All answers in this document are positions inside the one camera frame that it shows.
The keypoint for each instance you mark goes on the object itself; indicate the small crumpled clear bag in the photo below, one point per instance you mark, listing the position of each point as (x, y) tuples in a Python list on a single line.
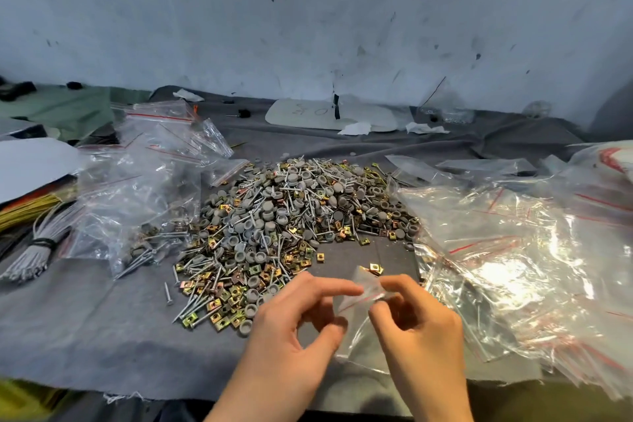
[(537, 109)]

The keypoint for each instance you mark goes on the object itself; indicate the bunch of clear red-striped bags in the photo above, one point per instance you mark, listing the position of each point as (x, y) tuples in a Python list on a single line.
[(168, 130)]

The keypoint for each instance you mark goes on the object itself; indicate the white paper sheet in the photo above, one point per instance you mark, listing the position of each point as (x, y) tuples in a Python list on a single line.
[(34, 164)]

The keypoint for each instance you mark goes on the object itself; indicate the person's right hand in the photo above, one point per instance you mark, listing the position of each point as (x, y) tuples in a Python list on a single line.
[(425, 347)]

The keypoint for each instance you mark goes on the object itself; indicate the small clear zip bag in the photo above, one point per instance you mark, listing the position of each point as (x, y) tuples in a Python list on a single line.
[(363, 332)]

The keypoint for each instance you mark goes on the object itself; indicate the person's right thumb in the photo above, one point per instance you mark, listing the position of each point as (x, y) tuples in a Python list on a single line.
[(381, 325)]

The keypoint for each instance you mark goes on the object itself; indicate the black knob screw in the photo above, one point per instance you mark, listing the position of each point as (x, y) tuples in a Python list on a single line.
[(243, 113)]

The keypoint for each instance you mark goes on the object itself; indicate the small black cap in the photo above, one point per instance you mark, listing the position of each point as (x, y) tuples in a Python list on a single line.
[(74, 85)]

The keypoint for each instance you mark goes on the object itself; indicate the white red-print plastic bag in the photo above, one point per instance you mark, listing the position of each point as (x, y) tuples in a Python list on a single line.
[(611, 159)]

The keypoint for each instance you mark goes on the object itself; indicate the heap of empty zip bags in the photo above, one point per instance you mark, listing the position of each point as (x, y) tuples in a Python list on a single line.
[(519, 263)]

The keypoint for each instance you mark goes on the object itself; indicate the white plastic board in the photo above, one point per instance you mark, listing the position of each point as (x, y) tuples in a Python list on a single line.
[(316, 115)]

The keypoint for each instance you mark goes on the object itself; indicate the loose silver screw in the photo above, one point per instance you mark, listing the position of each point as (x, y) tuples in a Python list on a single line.
[(168, 294)]

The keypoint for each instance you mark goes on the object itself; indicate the clear bag filled with screws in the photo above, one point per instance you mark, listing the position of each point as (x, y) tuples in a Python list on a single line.
[(133, 219)]

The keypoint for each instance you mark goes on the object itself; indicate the green cloth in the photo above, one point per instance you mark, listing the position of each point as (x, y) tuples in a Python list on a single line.
[(64, 110)]

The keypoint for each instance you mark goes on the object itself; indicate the person's left hand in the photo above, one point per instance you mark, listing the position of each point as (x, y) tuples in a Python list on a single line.
[(272, 337)]

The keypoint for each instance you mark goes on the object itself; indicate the black device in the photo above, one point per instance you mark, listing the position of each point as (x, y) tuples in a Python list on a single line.
[(17, 90)]

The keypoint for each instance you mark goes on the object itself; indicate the person's right forearm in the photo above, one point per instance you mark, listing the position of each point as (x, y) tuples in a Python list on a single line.
[(442, 412)]

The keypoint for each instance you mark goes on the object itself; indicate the brass metal clip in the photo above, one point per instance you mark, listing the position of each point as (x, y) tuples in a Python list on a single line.
[(376, 268)]

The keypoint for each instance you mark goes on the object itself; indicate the pile of screws caps clips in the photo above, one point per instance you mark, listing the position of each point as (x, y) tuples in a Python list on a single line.
[(277, 229)]

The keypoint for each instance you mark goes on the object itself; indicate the yellow-green fabric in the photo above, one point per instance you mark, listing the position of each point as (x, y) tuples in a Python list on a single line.
[(24, 402)]

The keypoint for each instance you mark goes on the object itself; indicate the person's left thumb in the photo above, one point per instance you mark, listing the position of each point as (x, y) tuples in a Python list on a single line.
[(324, 340)]

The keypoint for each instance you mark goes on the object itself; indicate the white paper scrap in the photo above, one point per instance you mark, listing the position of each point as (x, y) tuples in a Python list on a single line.
[(355, 129), (423, 128), (188, 95)]

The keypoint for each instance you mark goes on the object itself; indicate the person's left forearm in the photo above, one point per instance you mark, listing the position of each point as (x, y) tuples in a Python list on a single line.
[(257, 407)]

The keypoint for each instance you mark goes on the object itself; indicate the grey felt cloth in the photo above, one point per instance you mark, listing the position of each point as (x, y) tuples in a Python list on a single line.
[(99, 327)]

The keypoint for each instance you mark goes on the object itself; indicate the flat empty clear bag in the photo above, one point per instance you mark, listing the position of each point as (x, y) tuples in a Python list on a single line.
[(225, 172)]

